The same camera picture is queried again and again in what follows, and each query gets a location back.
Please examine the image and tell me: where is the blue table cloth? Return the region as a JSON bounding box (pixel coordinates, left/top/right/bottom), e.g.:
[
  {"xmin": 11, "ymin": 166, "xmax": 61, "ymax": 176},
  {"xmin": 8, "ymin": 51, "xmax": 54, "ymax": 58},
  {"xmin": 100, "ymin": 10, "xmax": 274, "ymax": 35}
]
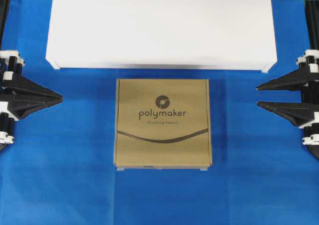
[{"xmin": 0, "ymin": 0, "xmax": 319, "ymax": 225}]

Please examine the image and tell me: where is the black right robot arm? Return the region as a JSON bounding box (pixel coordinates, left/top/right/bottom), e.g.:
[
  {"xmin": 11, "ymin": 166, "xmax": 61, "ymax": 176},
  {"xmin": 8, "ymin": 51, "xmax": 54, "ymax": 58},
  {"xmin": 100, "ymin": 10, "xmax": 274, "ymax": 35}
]
[{"xmin": 256, "ymin": 0, "xmax": 319, "ymax": 147}]

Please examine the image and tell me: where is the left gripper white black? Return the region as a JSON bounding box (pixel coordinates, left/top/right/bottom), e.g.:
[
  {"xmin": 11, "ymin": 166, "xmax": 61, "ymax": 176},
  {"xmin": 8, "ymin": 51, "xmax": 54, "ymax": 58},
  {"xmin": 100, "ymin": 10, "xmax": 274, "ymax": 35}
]
[{"xmin": 0, "ymin": 50, "xmax": 62, "ymax": 144}]

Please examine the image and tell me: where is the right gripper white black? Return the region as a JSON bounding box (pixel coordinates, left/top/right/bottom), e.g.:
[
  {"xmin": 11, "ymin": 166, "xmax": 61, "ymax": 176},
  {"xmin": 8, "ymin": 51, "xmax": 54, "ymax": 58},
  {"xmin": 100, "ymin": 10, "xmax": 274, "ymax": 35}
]
[{"xmin": 256, "ymin": 49, "xmax": 319, "ymax": 145}]

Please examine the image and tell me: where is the white stand platform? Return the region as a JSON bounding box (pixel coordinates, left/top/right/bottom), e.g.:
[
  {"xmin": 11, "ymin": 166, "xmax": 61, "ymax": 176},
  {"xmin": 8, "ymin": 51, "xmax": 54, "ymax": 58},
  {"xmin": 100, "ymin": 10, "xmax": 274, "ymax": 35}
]
[{"xmin": 46, "ymin": 0, "xmax": 277, "ymax": 72}]

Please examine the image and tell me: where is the brown polymaker cardboard box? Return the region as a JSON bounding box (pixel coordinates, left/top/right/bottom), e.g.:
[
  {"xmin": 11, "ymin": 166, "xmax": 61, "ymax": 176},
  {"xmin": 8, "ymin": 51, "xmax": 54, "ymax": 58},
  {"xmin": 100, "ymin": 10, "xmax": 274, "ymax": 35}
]
[{"xmin": 114, "ymin": 79, "xmax": 213, "ymax": 171}]

